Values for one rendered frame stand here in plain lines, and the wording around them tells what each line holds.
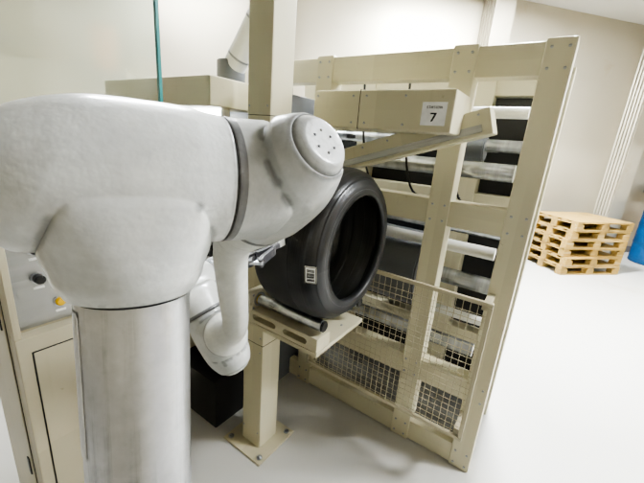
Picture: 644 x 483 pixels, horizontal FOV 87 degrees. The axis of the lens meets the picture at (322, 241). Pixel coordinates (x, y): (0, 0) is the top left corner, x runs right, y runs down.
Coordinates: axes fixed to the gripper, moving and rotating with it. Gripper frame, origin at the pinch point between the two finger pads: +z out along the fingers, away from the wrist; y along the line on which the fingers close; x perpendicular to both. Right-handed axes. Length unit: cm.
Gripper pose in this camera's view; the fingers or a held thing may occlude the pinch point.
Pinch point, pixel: (276, 243)
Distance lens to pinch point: 110.7
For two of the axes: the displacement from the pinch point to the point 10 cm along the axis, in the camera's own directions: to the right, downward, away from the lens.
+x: 0.1, 9.2, 3.9
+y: -8.2, -2.2, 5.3
